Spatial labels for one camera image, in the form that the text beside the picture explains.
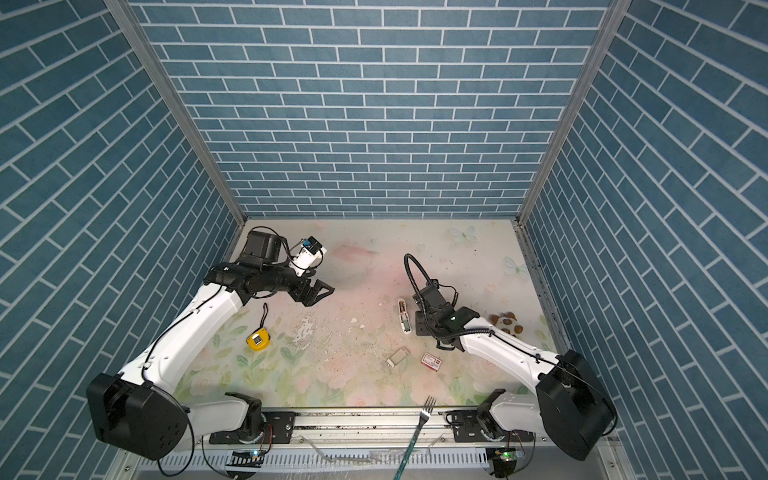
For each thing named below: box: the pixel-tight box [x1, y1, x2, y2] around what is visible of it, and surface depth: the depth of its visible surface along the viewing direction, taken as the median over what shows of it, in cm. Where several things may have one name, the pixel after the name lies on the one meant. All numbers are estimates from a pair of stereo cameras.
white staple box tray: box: [386, 346, 411, 368], surface depth 88 cm
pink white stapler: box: [397, 299, 412, 334], surface depth 93 cm
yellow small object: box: [246, 328, 271, 351], surface depth 88 cm
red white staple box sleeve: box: [421, 352, 442, 372], surface depth 86 cm
